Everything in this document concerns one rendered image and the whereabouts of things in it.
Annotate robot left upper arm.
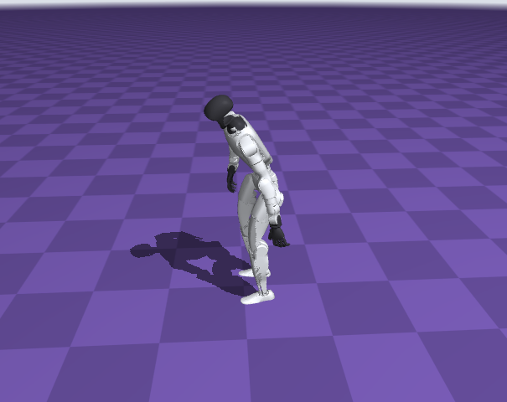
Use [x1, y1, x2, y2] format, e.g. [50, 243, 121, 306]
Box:
[239, 136, 272, 189]

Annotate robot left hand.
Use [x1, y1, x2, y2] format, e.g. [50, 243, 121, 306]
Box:
[268, 215, 290, 247]

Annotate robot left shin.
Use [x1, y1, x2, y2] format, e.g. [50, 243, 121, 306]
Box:
[248, 245, 269, 296]

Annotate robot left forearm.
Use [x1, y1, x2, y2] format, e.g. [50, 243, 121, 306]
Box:
[259, 179, 281, 224]

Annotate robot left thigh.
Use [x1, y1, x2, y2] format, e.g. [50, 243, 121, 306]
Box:
[248, 184, 284, 255]

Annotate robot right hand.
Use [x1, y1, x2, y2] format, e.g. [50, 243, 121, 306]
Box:
[227, 165, 237, 193]

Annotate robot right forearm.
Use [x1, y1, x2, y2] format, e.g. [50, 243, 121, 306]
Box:
[228, 145, 240, 171]

